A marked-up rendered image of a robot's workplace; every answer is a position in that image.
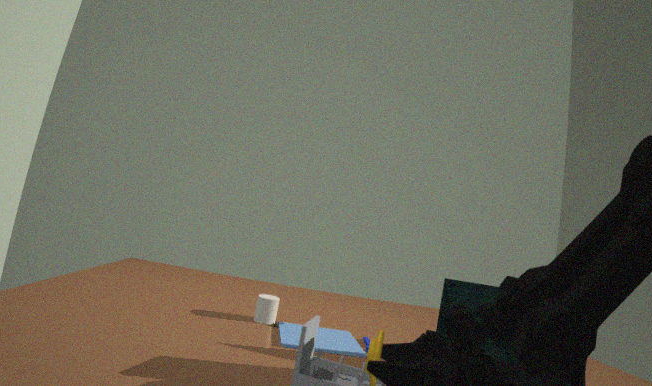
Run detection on yellow plate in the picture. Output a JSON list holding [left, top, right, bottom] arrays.
[[365, 329, 385, 386]]

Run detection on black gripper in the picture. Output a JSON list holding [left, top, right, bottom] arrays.
[[367, 330, 502, 386]]

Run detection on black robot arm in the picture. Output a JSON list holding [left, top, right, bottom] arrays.
[[440, 135, 652, 386]]

